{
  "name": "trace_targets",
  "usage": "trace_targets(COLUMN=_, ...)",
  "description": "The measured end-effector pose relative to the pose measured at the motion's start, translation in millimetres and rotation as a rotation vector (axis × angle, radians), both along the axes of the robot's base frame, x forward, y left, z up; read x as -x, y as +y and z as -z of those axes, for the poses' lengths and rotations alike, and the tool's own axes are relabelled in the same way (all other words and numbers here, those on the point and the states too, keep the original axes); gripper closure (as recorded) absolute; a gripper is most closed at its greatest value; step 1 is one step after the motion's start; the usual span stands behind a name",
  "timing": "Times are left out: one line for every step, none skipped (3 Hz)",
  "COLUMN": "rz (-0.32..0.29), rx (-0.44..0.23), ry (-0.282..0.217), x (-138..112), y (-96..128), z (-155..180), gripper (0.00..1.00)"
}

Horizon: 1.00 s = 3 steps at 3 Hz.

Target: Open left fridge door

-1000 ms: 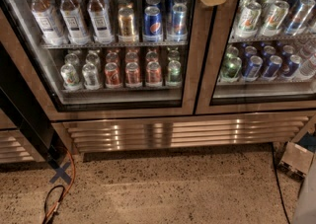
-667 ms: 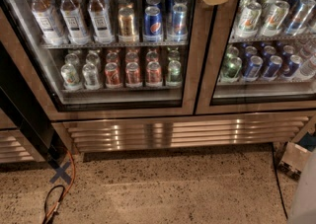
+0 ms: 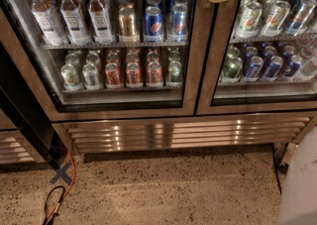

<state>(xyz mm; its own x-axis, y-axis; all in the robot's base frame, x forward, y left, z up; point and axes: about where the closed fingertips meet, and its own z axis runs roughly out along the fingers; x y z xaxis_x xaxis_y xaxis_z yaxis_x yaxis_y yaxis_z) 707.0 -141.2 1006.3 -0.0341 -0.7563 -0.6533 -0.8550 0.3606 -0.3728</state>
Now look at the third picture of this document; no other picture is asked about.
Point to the glass fridge door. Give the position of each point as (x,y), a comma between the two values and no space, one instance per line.
(257,95)
(41,63)

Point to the robot base box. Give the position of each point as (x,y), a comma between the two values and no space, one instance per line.
(287,157)

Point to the green can right fridge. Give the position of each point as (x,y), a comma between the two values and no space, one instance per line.
(231,69)

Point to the neighbouring fridge grille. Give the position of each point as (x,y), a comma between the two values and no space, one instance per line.
(15,148)

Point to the white 7up can left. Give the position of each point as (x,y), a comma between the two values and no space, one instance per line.
(248,24)

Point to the white 7up can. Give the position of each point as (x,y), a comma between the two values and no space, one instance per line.
(274,18)
(248,24)

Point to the silver blue diet can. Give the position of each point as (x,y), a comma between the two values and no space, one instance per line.
(177,28)

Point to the white 7up can right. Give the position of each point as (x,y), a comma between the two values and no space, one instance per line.
(274,18)

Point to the blue pepsi can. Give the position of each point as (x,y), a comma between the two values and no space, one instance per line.
(153,24)

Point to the blue silver can upper right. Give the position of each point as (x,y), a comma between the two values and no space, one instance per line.
(299,16)

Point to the blue can right lower left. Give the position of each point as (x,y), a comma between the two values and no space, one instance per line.
(254,67)

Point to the green silver can lower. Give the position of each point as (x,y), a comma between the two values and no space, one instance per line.
(174,75)

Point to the gold soda can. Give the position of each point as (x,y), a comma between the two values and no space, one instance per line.
(128,30)

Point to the red can right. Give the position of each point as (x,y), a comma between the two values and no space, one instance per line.
(154,74)

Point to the red can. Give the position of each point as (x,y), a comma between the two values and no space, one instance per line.
(154,74)
(113,75)
(134,76)

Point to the red can middle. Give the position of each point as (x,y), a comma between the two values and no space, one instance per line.
(134,76)

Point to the tea bottle right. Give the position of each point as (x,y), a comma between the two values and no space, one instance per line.
(99,15)

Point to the tea bottle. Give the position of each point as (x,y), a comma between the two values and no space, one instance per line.
(75,22)
(99,15)
(49,22)

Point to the red can left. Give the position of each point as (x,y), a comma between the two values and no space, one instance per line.
(113,75)

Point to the tea bottle middle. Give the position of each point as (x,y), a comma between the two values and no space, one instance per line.
(75,22)

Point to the silver can lower shelf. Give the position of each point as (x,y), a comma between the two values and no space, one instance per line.
(91,77)

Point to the white green can far left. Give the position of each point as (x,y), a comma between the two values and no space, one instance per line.
(71,77)

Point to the tea bottle left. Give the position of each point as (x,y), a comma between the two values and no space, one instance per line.
(49,22)

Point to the stainless steel vent grille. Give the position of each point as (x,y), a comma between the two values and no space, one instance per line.
(105,136)

